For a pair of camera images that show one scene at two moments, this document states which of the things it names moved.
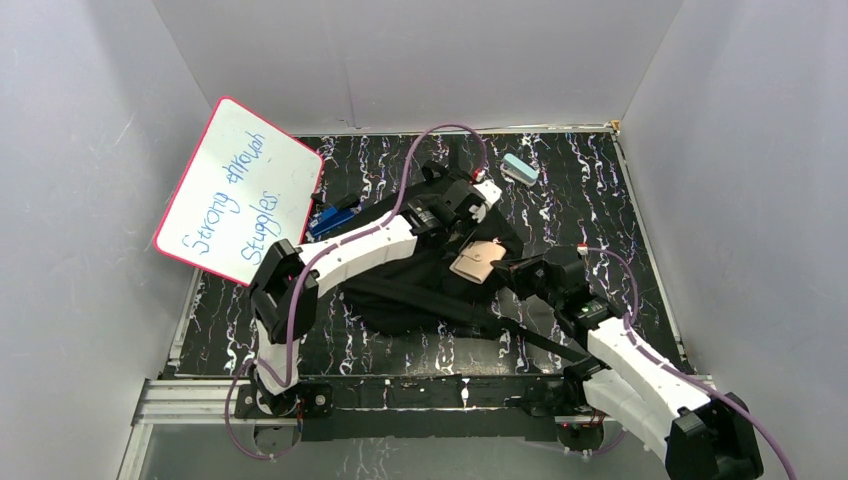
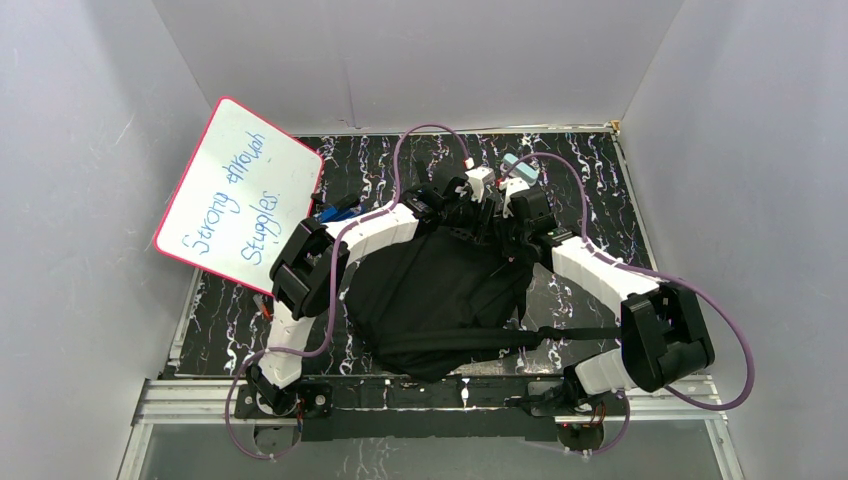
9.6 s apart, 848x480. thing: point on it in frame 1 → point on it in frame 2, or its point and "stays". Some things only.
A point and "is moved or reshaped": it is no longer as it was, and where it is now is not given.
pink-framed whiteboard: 250,184 stays
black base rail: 505,407 stays
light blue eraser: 519,169 stays
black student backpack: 422,295 is moved or reshaped
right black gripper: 519,270 → 502,226
